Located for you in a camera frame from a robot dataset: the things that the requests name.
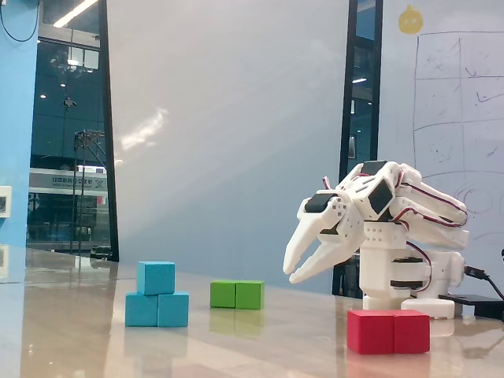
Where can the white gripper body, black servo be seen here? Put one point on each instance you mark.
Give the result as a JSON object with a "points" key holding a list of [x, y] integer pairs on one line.
{"points": [[330, 217]]}

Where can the thin black window post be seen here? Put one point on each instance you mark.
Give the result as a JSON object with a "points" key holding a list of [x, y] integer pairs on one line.
{"points": [[106, 118]]}

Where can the blue rectangular block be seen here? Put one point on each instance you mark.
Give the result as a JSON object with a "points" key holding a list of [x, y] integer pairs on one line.
{"points": [[157, 313]]}

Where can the yellow round sticker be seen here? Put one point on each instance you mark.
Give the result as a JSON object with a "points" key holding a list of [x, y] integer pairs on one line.
{"points": [[411, 21]]}

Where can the white sign with lettering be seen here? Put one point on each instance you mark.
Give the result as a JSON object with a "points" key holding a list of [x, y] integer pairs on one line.
{"points": [[71, 182]]}

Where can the ceiling light strip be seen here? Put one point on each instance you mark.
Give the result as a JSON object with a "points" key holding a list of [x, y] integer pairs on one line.
{"points": [[75, 13]]}

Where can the small blue cube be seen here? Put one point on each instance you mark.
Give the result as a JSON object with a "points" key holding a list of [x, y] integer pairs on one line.
{"points": [[155, 277]]}

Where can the red rectangular block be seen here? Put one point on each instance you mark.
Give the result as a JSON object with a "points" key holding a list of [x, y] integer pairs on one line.
{"points": [[388, 330]]}

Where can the flat black box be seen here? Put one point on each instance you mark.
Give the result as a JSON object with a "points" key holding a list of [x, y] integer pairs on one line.
{"points": [[484, 305]]}

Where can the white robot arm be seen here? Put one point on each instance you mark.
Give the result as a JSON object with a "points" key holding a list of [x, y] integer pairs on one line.
{"points": [[380, 244]]}

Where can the white wall box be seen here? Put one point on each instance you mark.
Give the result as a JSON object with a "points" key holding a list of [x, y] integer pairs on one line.
{"points": [[4, 201]]}

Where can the wide black window frame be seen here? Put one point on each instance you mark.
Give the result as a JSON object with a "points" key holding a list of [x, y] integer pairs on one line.
{"points": [[351, 59]]}

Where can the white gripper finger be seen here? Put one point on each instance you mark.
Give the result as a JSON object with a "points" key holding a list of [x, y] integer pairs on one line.
{"points": [[327, 254], [311, 228]]}

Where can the green rectangular block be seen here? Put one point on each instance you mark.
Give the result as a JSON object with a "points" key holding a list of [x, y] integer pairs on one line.
{"points": [[236, 295]]}

